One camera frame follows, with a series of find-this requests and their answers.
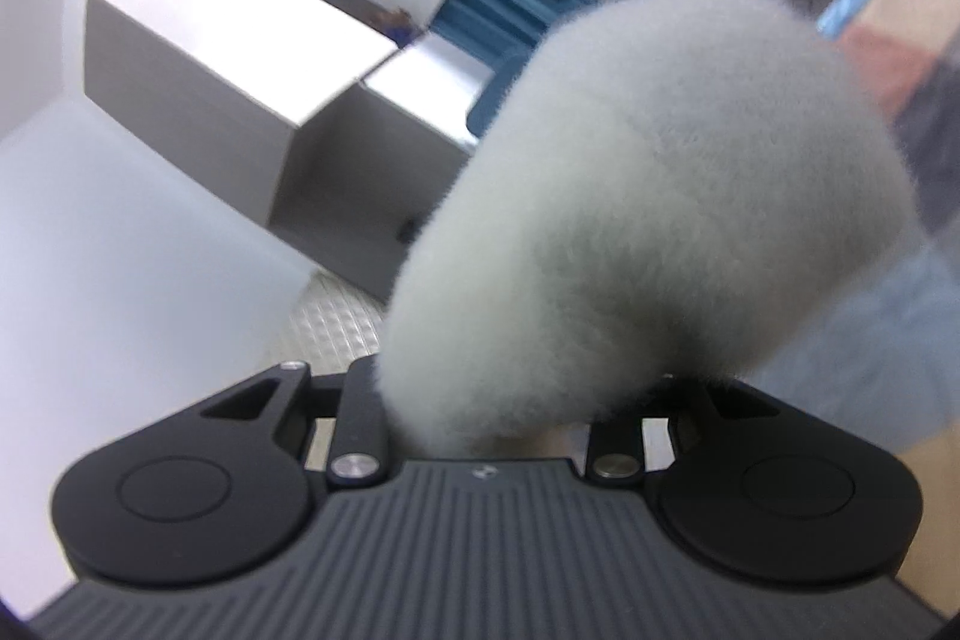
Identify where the cream and blue fluffy sweater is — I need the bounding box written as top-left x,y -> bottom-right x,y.
377,0 -> 919,458

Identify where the cream quilted headboard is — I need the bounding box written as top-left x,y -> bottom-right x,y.
260,271 -> 384,375

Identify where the pastel patchwork quilt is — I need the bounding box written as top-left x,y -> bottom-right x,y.
742,0 -> 960,605

